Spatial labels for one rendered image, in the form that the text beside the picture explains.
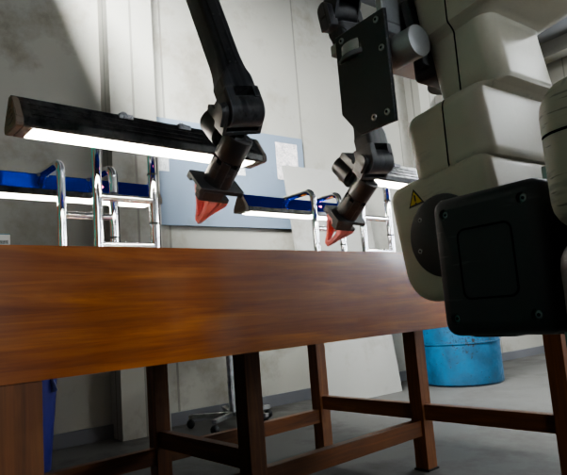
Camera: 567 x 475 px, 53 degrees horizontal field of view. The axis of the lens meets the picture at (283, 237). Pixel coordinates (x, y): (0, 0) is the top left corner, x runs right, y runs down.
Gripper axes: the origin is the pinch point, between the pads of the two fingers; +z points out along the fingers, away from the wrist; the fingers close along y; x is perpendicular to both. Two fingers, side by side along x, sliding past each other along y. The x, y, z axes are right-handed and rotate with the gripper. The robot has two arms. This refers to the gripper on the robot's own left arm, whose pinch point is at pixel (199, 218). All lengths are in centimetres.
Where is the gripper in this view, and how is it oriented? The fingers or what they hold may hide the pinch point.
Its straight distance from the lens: 115.3
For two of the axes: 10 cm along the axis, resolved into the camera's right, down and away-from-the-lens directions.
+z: -4.5, 7.7, 4.5
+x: 5.0, 6.3, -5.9
